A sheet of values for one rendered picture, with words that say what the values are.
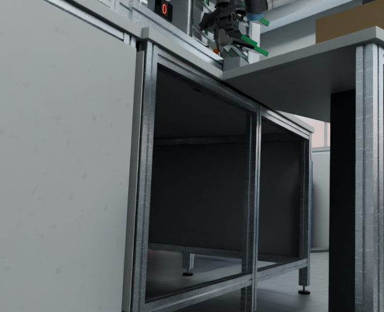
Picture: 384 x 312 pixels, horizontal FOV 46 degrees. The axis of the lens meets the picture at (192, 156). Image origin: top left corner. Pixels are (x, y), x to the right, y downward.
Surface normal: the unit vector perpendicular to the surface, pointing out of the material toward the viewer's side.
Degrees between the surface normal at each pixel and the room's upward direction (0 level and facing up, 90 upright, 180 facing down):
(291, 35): 90
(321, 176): 90
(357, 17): 90
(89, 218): 90
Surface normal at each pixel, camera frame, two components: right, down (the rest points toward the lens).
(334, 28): -0.75, -0.11
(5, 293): 0.86, -0.02
